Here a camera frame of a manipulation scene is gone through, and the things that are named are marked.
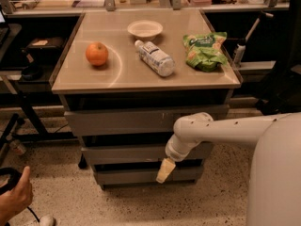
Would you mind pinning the orange apple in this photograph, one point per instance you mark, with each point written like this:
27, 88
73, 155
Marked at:
96, 54

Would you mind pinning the white shoe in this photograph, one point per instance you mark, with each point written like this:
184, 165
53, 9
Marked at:
47, 221

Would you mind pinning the black side desk frame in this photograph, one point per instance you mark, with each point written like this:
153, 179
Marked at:
8, 78

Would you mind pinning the grey top drawer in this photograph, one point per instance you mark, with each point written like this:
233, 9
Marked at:
135, 120

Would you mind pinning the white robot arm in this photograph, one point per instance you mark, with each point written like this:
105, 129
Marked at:
274, 191

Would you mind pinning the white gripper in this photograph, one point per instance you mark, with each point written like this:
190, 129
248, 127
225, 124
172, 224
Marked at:
173, 152

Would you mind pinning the grey bottom drawer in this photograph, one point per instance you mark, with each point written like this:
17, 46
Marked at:
145, 176

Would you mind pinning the grey drawer cabinet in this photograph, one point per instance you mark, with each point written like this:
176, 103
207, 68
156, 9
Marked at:
125, 81

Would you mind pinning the green chip bag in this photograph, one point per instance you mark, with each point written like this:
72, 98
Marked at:
203, 51

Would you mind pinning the white paper bowl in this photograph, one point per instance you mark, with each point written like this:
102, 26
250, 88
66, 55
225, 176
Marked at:
145, 29

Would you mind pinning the clear plastic water bottle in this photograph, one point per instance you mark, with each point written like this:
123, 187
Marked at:
155, 58

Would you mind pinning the person's hand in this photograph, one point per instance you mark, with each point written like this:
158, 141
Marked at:
14, 201

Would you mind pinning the black box on shelf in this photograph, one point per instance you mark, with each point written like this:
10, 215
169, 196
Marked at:
46, 49

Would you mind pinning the small bottle on floor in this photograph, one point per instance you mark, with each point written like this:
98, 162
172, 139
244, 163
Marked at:
16, 145

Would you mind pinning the grey drawer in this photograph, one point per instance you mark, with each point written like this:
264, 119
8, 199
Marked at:
135, 120
124, 154
145, 176

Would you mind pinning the black office chair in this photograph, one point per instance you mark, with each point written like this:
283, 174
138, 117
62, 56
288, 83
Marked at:
280, 90

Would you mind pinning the white black handheld tool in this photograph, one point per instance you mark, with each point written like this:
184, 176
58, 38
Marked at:
241, 45

